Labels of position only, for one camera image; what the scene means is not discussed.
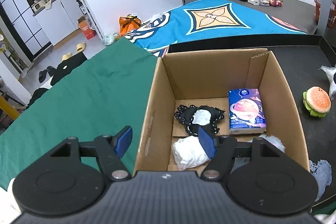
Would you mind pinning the green cloth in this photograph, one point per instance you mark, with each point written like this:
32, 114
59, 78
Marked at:
78, 98

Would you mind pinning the white plastic bag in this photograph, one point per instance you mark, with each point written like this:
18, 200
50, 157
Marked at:
187, 151
157, 17

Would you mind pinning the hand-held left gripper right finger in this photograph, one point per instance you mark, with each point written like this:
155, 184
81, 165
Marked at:
207, 144

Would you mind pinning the purple tissue pack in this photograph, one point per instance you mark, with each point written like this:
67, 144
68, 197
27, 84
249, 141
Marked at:
245, 111

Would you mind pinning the small white toy figure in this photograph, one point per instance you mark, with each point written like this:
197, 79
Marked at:
264, 0

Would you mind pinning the hamburger plush toy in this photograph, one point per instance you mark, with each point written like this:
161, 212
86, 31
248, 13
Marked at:
317, 100

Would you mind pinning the red basket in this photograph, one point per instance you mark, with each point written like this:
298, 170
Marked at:
319, 10

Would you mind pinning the large shallow black tray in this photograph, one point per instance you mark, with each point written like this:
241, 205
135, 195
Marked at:
302, 56

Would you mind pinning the pair of black slippers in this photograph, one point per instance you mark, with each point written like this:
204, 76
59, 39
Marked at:
46, 74

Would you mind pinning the blue patterned blanket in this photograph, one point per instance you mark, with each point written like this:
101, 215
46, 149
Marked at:
210, 16

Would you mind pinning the orange carton box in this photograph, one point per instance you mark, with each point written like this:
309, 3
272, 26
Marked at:
86, 27

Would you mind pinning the small red toy figure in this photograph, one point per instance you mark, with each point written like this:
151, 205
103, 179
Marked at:
276, 2

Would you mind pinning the white charger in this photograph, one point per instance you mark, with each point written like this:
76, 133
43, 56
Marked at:
253, 1

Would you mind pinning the orange gift bag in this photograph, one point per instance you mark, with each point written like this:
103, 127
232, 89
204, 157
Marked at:
130, 24

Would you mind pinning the black dice-shaped stool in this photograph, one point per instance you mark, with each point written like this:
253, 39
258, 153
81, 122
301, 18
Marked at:
69, 67

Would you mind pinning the crumpled clear plastic bag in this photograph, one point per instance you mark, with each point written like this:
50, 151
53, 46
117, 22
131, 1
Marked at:
330, 79

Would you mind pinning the black and white plush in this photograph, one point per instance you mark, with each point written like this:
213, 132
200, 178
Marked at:
39, 90

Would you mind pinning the white narrow rack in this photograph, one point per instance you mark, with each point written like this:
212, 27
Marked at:
90, 16

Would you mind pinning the cardboard box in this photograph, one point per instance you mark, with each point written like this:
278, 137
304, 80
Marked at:
204, 74

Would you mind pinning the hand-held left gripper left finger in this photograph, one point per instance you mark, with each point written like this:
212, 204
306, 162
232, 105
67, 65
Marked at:
123, 142

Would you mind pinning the white fluffy cloth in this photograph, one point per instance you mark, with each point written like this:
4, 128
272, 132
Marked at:
271, 140

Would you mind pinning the black lace cloth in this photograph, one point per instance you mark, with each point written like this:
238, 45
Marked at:
187, 111

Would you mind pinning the white fleece blanket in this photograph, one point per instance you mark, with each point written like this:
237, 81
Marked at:
11, 187

